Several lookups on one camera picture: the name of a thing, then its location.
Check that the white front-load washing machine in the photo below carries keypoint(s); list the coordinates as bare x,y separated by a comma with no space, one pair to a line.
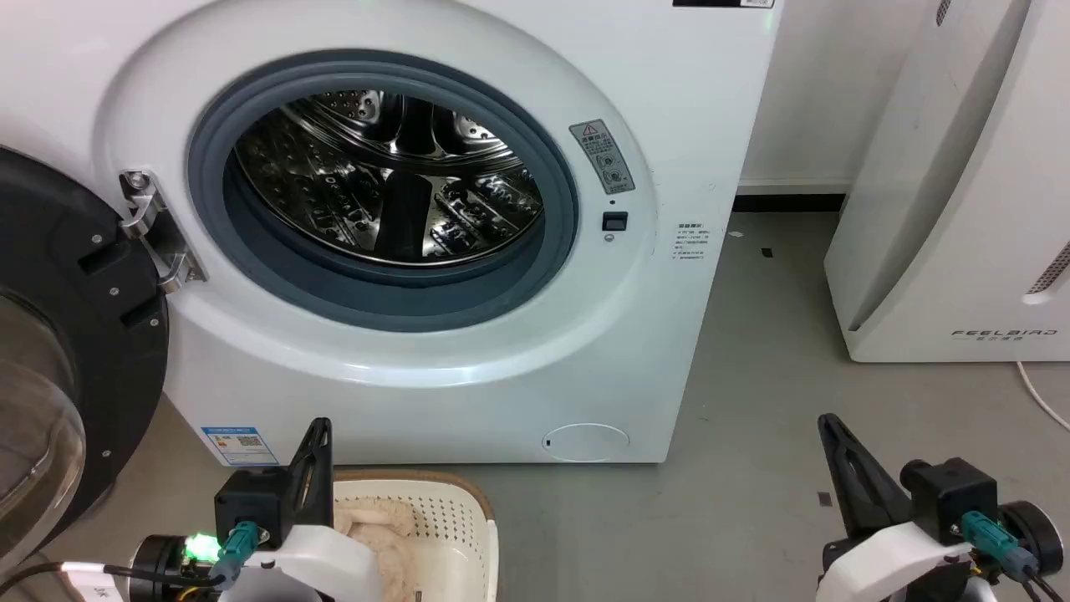
435,368

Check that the stainless steel washer drum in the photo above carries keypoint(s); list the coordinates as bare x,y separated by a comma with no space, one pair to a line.
393,180

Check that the black panel with white label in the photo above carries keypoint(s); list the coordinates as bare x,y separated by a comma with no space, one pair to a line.
723,3

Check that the small printed text label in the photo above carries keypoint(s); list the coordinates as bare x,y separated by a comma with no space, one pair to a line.
691,241

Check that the grey rubber door gasket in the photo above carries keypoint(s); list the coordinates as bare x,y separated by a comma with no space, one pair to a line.
535,276

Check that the silver metal door hinge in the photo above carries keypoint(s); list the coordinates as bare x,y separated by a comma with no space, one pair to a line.
155,230

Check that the round white filter cover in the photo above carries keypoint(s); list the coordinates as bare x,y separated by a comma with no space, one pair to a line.
585,441

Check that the beige cloth in basket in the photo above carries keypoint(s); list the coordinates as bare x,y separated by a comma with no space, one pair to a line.
386,531

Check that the left black wrist camera box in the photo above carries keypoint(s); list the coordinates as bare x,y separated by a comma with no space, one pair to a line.
251,502

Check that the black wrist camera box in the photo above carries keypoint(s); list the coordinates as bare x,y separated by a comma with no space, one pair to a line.
251,502
953,497

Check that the white air purifier appliance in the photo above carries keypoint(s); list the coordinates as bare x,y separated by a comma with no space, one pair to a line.
961,192

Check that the blue energy label sticker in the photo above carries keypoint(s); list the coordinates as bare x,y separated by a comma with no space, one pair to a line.
238,446

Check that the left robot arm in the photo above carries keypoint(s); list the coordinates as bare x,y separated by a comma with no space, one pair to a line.
163,568

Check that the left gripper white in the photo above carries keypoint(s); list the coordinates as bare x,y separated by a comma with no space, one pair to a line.
326,562

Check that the right black wrist camera box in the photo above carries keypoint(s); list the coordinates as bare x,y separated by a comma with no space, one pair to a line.
953,497

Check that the grey warning sticker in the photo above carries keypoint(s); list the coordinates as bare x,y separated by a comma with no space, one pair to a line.
602,156

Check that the white perforated laundry basket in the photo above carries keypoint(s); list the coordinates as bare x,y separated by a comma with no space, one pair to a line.
451,522

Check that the black round washer door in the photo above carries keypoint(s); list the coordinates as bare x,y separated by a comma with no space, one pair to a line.
100,351

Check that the black door latch socket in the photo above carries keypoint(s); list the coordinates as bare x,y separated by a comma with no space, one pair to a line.
614,221

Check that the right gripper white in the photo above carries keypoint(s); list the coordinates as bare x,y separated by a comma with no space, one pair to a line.
894,556

